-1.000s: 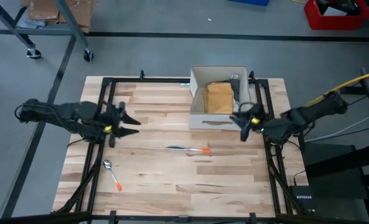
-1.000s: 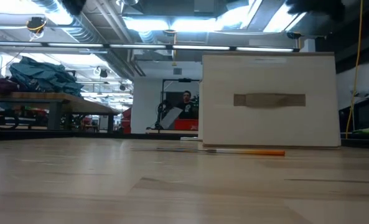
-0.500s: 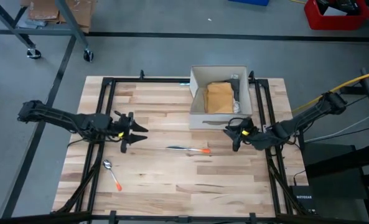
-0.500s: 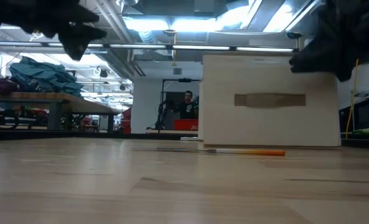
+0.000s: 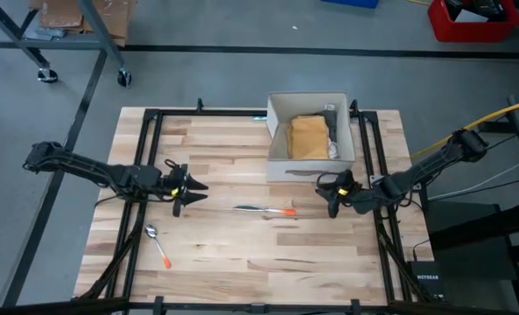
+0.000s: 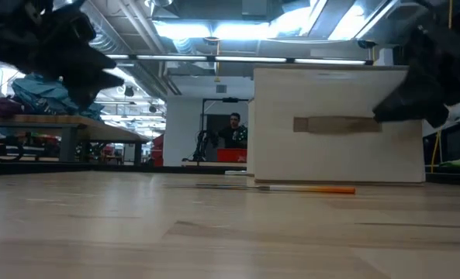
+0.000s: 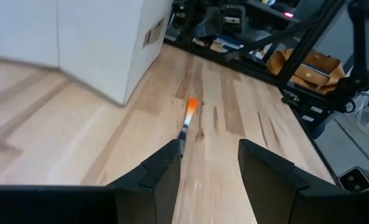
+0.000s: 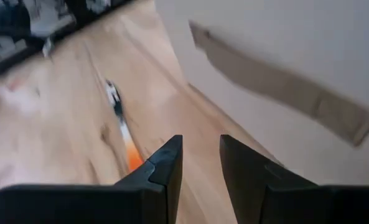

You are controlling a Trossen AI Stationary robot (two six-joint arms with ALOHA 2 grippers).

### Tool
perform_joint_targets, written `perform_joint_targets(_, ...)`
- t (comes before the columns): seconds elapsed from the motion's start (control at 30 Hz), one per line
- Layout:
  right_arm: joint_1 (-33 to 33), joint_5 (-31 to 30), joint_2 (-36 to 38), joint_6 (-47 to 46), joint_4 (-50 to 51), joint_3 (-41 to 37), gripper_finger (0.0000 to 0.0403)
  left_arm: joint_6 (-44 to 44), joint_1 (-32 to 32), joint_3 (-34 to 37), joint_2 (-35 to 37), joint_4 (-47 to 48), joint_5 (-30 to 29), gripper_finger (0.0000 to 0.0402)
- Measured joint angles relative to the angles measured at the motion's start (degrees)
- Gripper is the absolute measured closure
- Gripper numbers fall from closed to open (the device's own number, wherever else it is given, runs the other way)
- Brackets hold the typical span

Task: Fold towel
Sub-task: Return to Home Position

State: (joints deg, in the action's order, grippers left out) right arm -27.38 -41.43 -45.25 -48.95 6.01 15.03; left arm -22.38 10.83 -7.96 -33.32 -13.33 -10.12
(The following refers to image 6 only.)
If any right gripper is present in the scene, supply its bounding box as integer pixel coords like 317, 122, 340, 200
372, 0, 460, 129

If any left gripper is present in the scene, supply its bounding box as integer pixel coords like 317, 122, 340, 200
0, 0, 126, 111

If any beige fabric storage box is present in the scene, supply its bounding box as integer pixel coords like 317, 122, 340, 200
246, 64, 427, 184

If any orange-tipped thin stick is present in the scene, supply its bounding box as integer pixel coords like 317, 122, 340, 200
193, 184, 357, 195

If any wooden bench table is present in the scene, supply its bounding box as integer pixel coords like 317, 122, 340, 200
0, 113, 151, 164

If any teal clothes pile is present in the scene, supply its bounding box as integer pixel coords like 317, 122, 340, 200
11, 72, 105, 122

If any purple bag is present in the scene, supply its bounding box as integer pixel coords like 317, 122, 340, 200
0, 95, 23, 119

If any red cabinet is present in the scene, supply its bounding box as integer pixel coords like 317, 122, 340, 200
150, 133, 165, 167

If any distant work table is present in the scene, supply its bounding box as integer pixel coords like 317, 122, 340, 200
180, 160, 250, 169

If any person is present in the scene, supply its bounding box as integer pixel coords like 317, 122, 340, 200
216, 112, 249, 150

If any overhead light bar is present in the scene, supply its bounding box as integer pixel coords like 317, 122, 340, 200
104, 54, 375, 67

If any red box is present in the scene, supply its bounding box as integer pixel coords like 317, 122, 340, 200
216, 147, 249, 164

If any black metal rig frame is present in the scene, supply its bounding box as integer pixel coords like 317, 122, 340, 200
200, 97, 251, 135

